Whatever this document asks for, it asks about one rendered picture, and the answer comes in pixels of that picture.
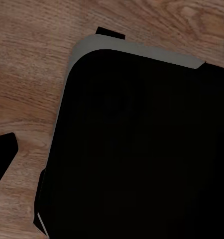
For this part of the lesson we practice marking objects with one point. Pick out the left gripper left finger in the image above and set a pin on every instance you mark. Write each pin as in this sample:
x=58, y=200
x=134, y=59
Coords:
x=8, y=150

